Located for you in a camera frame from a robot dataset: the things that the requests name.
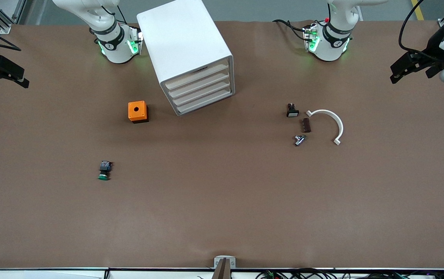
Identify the silver base connector bracket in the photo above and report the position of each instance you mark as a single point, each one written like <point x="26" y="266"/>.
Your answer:
<point x="312" y="38"/>
<point x="135" y="42"/>

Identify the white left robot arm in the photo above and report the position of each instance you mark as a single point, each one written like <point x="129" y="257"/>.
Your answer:
<point x="328" y="46"/>

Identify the black white switch module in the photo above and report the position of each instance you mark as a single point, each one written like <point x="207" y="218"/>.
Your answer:
<point x="292" y="112"/>

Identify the white curved plastic bracket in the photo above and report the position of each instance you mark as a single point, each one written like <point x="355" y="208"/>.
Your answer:
<point x="332" y="115"/>

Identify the green push button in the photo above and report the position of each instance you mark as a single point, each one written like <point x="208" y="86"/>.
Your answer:
<point x="105" y="167"/>

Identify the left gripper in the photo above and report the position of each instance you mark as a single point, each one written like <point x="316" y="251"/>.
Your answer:
<point x="434" y="44"/>

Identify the white table edge rail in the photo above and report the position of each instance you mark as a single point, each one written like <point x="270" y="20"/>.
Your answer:
<point x="51" y="274"/>

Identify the silver metal fitting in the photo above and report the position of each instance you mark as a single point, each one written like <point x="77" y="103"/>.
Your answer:
<point x="299" y="140"/>

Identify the grey mount bracket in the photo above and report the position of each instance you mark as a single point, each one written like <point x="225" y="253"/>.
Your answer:
<point x="224" y="262"/>

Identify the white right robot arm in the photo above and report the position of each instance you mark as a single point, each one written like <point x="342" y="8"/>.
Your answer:
<point x="115" y="50"/>

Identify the orange box with hole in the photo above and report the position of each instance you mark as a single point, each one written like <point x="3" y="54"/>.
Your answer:
<point x="140" y="114"/>

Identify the brown terminal block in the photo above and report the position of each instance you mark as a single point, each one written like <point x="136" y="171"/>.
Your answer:
<point x="306" y="125"/>

